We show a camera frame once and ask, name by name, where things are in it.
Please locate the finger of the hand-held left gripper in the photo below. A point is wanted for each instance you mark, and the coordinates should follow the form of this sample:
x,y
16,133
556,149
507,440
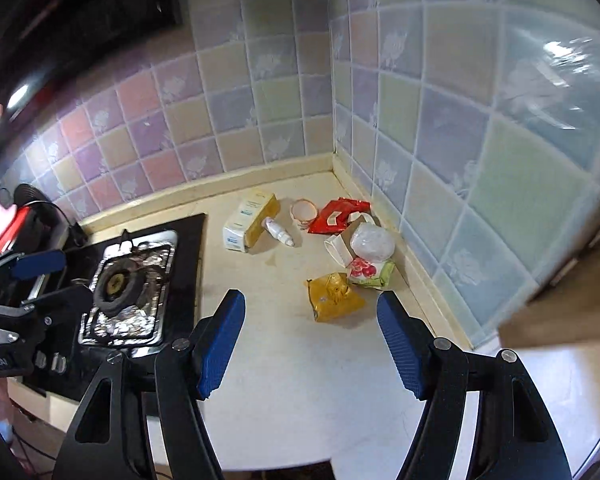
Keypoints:
x,y
35,265
65,302

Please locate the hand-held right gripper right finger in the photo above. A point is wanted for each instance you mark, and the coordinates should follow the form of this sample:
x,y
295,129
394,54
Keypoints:
x,y
402,345

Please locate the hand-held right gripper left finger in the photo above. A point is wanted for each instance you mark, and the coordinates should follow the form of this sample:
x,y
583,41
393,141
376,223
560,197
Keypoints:
x,y
220,345

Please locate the green and red wrapper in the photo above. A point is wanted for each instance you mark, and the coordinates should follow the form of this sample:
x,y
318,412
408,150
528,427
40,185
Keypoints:
x,y
370,272

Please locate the yellow snack packet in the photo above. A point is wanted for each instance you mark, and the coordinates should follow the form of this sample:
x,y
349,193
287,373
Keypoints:
x,y
335,297

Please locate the white plastic bag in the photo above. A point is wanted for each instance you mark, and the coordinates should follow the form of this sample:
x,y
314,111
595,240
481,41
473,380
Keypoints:
x,y
372,242

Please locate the white paper carton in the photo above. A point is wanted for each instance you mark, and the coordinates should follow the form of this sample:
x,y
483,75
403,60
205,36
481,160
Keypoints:
x,y
337,250

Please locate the small white bottle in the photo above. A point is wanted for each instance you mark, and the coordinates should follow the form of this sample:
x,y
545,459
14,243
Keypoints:
x,y
279,232

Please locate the white and yellow box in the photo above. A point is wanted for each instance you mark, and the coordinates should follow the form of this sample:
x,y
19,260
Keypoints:
x,y
247,220

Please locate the silver stove knob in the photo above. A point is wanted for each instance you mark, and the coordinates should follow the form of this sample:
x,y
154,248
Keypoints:
x,y
57,361
40,359

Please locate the red and black appliance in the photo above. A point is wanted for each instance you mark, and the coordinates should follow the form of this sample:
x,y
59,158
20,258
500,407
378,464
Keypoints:
x,y
30,215

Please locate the black gas burner grate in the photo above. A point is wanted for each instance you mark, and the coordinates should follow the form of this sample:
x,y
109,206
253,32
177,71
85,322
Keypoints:
x,y
115,285

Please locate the pink desk lamp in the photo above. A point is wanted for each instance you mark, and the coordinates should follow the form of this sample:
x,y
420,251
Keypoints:
x,y
2,220

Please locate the foil burner liner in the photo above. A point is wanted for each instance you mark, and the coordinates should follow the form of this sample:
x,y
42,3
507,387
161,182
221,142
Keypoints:
x,y
125,327

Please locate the black glass gas cooktop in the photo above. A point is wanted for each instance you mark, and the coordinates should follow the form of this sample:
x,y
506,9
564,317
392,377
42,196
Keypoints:
x,y
185,270

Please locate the brown cardboard piece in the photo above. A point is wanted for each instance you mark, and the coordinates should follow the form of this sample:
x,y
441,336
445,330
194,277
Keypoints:
x,y
362,221

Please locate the wooden cutting board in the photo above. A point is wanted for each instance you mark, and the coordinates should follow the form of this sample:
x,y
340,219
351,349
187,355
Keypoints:
x,y
560,310

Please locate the black range hood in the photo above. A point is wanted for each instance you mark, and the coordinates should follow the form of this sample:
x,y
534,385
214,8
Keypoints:
x,y
80,5

